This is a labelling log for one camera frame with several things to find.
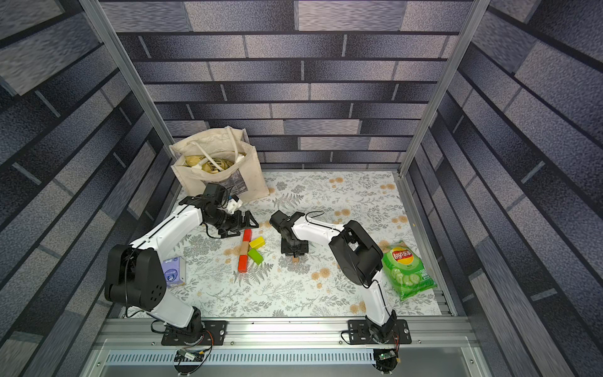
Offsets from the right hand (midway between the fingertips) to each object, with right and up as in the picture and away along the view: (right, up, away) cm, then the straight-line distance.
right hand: (291, 251), depth 93 cm
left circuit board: (-32, -26, -22) cm, 47 cm away
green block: (-14, -1, -3) cm, 14 cm away
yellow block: (-13, +4, 0) cm, 14 cm away
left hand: (-15, +11, -7) cm, 20 cm away
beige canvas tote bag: (-32, +41, +13) cm, 54 cm away
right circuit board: (+31, -28, -20) cm, 46 cm away
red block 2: (-18, -3, -5) cm, 19 cm away
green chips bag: (+40, -3, -13) cm, 42 cm away
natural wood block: (-19, +2, -1) cm, 19 cm away
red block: (-18, +6, +2) cm, 20 cm away
